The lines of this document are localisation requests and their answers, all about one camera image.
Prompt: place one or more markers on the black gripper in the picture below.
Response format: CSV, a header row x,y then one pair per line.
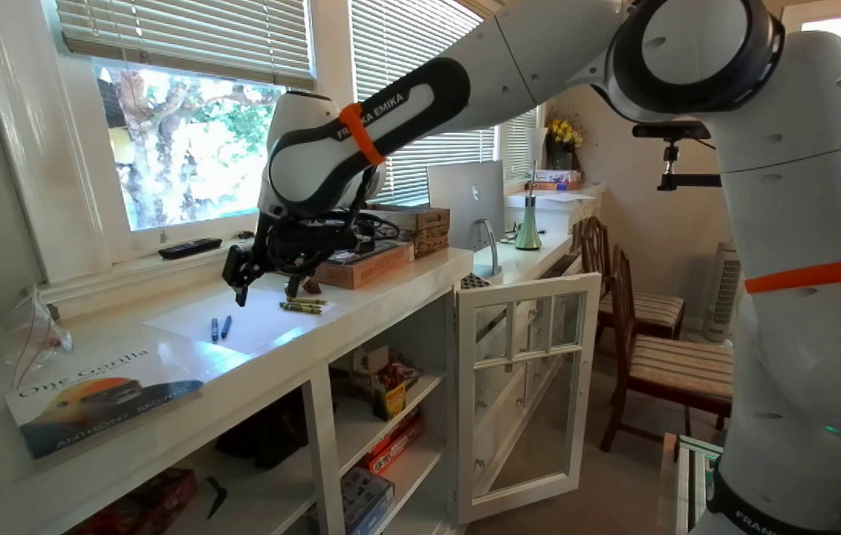
x,y
296,243

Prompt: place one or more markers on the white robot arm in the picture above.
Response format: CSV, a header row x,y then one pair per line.
x,y
770,101

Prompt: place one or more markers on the black remote on sill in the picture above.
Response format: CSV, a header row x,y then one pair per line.
x,y
187,246

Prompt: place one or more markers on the cigar wooden box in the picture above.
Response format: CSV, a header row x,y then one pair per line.
x,y
364,272

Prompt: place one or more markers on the rustic wooden crate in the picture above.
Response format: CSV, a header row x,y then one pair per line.
x,y
422,226

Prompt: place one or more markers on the white shelf cabinet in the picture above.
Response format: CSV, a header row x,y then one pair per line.
x,y
334,423

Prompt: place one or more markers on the silver computer monitor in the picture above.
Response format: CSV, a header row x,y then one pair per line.
x,y
475,209

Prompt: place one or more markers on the white window blind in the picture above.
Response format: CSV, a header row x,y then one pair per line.
x,y
257,40

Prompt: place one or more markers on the clear plastic bag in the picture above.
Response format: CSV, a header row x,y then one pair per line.
x,y
30,334

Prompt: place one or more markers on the sunset cover book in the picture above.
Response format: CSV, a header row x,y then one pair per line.
x,y
77,396

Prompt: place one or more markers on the green bottle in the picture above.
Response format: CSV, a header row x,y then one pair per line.
x,y
526,230

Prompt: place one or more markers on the white glass cabinet door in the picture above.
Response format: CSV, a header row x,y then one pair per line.
x,y
522,386

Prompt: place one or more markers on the yellow flowers pot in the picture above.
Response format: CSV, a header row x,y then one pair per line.
x,y
562,144

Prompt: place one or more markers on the wooden chair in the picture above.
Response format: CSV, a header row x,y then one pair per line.
x,y
692,376

